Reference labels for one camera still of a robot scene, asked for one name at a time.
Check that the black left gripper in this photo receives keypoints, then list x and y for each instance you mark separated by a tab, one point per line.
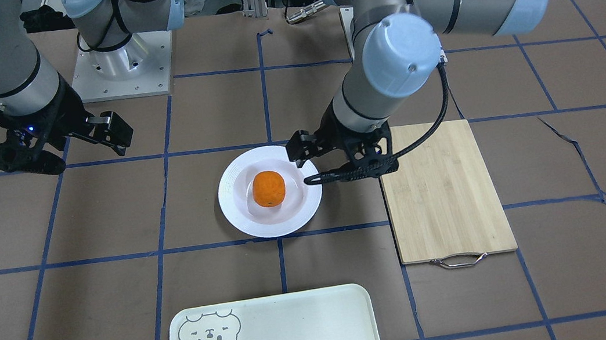
335	134

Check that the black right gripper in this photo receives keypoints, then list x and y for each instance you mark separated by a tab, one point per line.
63	112

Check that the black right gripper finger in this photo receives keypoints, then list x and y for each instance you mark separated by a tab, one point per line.
304	146
337	175

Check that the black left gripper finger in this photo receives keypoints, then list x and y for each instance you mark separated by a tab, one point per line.
45	163
107	129

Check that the orange fruit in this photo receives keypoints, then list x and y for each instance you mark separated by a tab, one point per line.
268	189

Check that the white ribbed plate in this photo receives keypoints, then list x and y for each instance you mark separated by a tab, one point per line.
238	206

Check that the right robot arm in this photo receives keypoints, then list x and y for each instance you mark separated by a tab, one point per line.
39	109

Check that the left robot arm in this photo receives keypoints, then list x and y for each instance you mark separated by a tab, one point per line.
396	47

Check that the bamboo cutting board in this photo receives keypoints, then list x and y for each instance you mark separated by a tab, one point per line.
442	204

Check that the black bag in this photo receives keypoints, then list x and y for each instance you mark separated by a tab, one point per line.
45	19

